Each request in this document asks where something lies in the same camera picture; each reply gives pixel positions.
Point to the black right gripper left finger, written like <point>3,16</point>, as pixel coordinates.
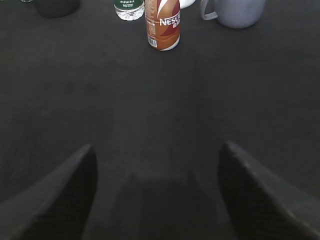
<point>57,206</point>

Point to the grey ceramic mug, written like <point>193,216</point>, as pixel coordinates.
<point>234,14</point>

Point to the clear green-label water bottle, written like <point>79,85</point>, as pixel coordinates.
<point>129,10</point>

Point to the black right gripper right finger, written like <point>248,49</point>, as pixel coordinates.
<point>261,205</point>

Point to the brown Nescafe coffee bottle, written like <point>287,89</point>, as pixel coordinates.
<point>163,19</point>

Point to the white paper cup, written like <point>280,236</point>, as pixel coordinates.
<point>186,3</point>

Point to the black cup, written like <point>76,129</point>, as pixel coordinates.
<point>53,9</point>

